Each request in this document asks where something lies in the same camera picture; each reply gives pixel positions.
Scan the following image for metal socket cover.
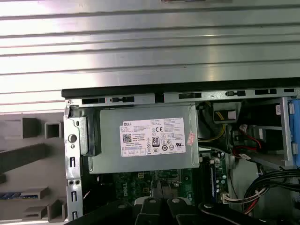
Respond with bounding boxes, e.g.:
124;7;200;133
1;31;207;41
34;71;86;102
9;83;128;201
151;170;185;200

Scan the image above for grey parts rack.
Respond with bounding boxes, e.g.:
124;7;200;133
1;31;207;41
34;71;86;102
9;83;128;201
0;112;69;222

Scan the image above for grey metal drive cage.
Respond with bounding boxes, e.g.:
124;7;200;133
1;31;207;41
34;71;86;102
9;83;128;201
231;95;295;172

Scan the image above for RAM stick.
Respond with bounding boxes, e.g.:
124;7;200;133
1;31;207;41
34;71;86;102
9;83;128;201
0;191;39;200

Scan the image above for green motherboard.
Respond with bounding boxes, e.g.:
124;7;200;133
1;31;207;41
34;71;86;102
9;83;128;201
112;150;229;207

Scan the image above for blue RAM slot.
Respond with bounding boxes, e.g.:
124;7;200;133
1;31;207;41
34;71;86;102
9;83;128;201
210;164;217;203

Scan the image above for grey power supply unit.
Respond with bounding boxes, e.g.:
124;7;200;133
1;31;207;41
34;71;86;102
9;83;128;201
81;104;200;175

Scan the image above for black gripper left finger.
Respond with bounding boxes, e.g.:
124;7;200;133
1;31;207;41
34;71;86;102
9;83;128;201
68;197;170;225

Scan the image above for blue disk carrier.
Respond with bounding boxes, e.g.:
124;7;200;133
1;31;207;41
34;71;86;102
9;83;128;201
291;142;300;167
288;97;300;143

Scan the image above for orange wire bundle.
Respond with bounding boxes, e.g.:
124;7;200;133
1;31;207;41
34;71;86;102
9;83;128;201
220;187;261;213

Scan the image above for red wire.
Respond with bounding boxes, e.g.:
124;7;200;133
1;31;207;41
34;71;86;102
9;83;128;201
233;137;262;155

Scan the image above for black cable bundle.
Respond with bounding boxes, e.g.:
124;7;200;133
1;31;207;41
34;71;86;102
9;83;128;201
242;168;300;214

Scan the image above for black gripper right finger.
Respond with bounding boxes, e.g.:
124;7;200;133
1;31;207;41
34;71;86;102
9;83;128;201
165;197;261;225

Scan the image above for black RAM slot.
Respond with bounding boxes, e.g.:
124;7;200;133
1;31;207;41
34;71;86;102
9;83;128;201
202;154;212;204

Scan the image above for yellow wire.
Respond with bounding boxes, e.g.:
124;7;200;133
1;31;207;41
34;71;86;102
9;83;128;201
198;110;227;143

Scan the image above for black PC case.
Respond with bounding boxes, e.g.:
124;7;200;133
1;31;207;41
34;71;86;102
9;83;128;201
61;79;300;225

